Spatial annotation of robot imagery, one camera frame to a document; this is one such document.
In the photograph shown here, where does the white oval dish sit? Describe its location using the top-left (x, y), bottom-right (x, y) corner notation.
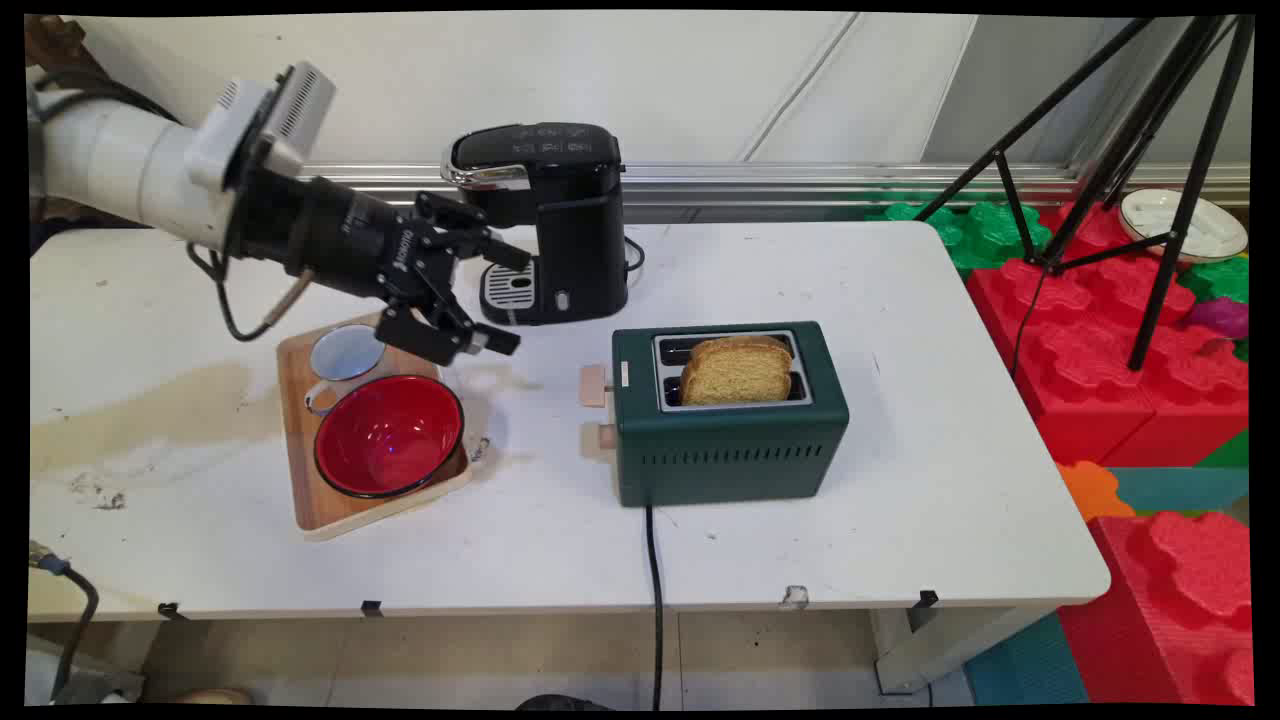
top-left (1118, 188), bottom-right (1250, 263)

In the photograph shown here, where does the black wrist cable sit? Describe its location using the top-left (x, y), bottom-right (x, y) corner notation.
top-left (186, 240), bottom-right (317, 344)

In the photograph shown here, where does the toasted bread slice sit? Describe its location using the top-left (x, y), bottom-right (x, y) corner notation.
top-left (680, 335), bottom-right (795, 407)

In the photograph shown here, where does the orange foam mat piece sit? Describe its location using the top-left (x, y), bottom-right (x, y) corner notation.
top-left (1056, 460), bottom-right (1137, 523)

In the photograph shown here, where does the black toaster power cable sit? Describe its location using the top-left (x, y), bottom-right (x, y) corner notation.
top-left (644, 503), bottom-right (666, 713)

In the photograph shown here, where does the purple toy eggplant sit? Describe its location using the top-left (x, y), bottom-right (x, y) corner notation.
top-left (1186, 296), bottom-right (1251, 341)

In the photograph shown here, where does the wooden tray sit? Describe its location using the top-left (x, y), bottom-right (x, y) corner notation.
top-left (276, 312), bottom-right (475, 543)

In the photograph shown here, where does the green foam block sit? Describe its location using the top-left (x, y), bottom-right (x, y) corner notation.
top-left (864, 200), bottom-right (1055, 275)

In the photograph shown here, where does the red enamel bowl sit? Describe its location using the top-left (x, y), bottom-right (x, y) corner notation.
top-left (313, 374), bottom-right (466, 500)

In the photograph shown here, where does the red foam block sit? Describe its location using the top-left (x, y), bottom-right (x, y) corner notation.
top-left (965, 200), bottom-right (1251, 469)
top-left (1056, 510), bottom-right (1255, 707)

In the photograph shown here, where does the green two-slot toaster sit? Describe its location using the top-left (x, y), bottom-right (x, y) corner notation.
top-left (578, 320), bottom-right (851, 509)

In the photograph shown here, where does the black coffee machine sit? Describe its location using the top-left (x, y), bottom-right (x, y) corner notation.
top-left (440, 122), bottom-right (633, 327)

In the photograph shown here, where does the black cable with blue plug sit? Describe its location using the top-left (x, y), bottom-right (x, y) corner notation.
top-left (28, 540), bottom-right (101, 701)

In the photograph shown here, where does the black camera tripod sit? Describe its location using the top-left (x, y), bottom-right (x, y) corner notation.
top-left (915, 14), bottom-right (1257, 373)

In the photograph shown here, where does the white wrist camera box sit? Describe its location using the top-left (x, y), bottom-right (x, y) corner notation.
top-left (184, 60), bottom-right (337, 193)

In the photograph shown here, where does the aluminium rail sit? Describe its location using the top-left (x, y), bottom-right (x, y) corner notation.
top-left (300, 160), bottom-right (1251, 211)

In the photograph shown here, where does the white enamel mug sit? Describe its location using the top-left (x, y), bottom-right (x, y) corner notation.
top-left (303, 323), bottom-right (389, 417)

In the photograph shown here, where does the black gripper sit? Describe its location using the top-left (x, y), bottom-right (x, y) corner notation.
top-left (236, 168), bottom-right (534, 368)

